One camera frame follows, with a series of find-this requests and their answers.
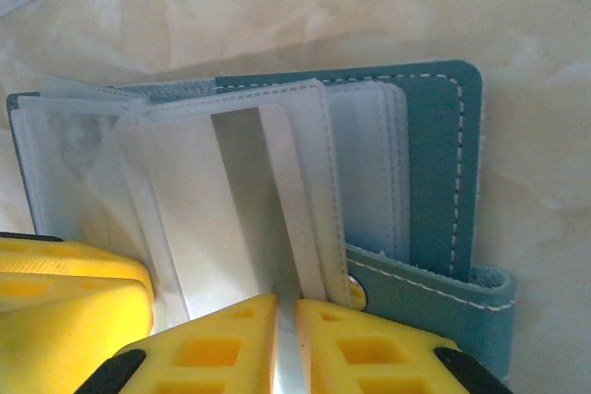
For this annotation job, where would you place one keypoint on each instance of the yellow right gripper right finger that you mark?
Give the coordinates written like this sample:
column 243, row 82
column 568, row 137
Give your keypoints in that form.
column 369, row 357

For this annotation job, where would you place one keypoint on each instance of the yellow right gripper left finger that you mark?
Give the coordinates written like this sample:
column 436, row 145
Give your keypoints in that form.
column 208, row 357

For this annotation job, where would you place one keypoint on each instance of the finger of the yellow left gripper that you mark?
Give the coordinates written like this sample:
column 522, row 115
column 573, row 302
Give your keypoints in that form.
column 83, row 262
column 69, row 320

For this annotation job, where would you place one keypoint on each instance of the white magnetic stripe card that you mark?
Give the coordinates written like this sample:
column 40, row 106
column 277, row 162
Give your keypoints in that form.
column 198, row 209

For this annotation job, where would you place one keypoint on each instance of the blue leather card holder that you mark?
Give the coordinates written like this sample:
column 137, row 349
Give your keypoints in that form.
column 429, row 158

